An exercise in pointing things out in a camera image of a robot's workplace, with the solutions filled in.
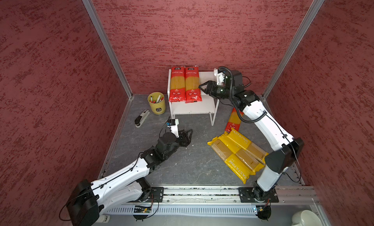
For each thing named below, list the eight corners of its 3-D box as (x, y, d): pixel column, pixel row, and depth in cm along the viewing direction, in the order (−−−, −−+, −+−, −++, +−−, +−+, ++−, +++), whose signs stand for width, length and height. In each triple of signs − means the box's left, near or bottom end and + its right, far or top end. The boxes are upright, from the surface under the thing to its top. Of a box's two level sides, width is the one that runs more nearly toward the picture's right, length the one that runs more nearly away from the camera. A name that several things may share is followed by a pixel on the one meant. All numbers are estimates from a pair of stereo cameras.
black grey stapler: (134, 126, 104) (132, 122, 100) (146, 112, 112) (144, 108, 108) (138, 128, 103) (136, 124, 99) (150, 113, 111) (148, 110, 107)
